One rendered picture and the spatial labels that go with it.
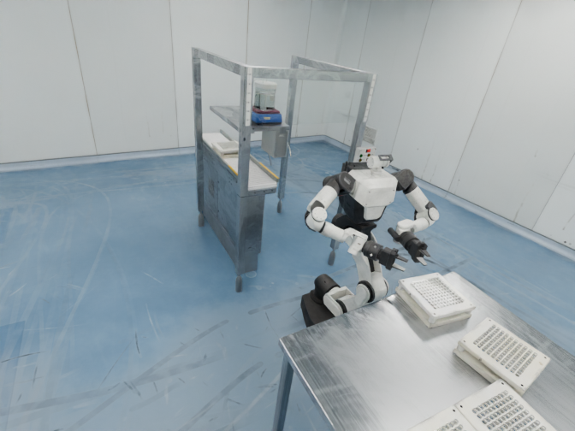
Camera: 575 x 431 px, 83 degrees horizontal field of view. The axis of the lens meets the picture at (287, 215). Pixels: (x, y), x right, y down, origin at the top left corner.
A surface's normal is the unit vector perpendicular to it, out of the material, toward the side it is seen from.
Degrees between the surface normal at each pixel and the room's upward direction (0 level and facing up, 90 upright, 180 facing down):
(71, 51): 90
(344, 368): 0
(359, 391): 0
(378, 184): 45
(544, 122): 90
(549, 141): 91
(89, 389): 0
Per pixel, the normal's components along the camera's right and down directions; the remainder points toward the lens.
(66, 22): 0.55, 0.46
